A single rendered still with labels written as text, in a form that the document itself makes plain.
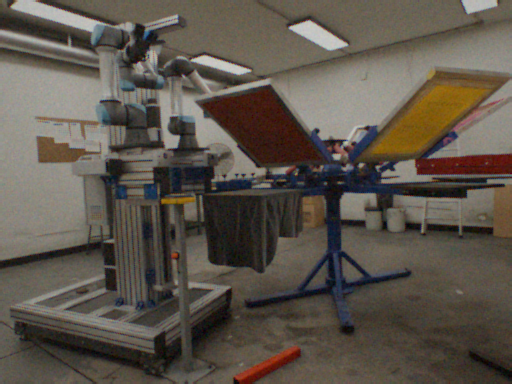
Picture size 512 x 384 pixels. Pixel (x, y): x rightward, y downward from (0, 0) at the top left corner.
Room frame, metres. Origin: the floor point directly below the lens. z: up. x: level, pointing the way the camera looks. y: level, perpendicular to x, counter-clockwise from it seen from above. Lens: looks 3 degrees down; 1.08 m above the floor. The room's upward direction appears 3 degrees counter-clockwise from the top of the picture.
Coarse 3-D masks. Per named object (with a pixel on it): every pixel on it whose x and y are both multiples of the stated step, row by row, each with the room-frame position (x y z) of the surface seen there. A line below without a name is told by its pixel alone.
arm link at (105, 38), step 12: (96, 24) 1.91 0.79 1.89; (96, 36) 1.89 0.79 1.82; (108, 36) 1.92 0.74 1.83; (120, 36) 1.96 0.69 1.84; (96, 48) 1.93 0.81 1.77; (108, 48) 1.92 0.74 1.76; (120, 48) 2.00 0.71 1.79; (108, 60) 1.93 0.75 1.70; (108, 72) 1.93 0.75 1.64; (108, 84) 1.93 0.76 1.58; (108, 96) 1.93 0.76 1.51; (96, 108) 1.94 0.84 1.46; (108, 108) 1.91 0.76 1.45; (120, 108) 1.95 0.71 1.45; (108, 120) 1.92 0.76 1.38; (120, 120) 1.95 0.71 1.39
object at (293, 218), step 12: (288, 192) 2.09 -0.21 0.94; (300, 192) 2.20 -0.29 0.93; (264, 204) 1.90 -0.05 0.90; (276, 204) 2.00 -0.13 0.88; (288, 204) 2.09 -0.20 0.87; (300, 204) 2.21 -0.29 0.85; (264, 216) 1.90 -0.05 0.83; (276, 216) 2.01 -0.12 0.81; (288, 216) 2.10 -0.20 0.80; (300, 216) 2.24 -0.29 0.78; (264, 228) 1.91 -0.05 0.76; (276, 228) 2.01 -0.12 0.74; (288, 228) 2.10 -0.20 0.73; (300, 228) 2.24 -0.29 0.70; (264, 240) 1.91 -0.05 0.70; (276, 240) 2.00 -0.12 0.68; (264, 252) 1.91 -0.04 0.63; (264, 264) 1.90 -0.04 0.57
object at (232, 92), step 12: (252, 84) 1.95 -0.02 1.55; (264, 84) 1.88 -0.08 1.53; (204, 96) 2.17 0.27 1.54; (216, 96) 2.10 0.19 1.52; (228, 96) 2.06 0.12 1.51; (276, 96) 1.94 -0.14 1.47; (204, 108) 2.25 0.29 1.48; (288, 108) 2.00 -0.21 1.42; (216, 120) 2.34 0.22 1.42; (300, 120) 2.09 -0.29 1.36; (228, 132) 2.43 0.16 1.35; (240, 144) 2.53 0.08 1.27; (312, 144) 2.25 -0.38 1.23; (252, 156) 2.63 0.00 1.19
